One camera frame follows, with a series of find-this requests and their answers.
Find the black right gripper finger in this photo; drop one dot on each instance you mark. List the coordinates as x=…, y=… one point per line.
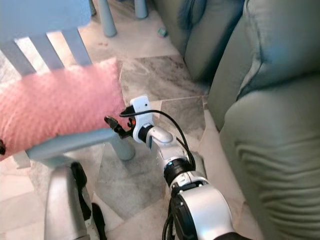
x=112, y=122
x=123, y=133

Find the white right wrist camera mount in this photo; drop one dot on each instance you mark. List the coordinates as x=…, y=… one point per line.
x=140, y=106

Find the small teal floor object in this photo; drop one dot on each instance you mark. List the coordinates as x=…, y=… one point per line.
x=162, y=32

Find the light blue furniture leg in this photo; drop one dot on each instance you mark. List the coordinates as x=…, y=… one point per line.
x=140, y=7
x=107, y=17

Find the grey-green leather sofa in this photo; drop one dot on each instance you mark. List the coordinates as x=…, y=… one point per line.
x=270, y=150

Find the light blue slatted chair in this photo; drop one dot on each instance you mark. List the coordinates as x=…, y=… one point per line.
x=40, y=17

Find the pink dotted plush pillow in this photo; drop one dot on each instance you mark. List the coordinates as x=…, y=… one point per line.
x=55, y=105

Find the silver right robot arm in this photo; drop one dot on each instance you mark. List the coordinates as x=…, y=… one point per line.
x=200, y=210

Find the silver robot left leg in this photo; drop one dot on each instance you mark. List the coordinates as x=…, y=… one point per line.
x=62, y=205

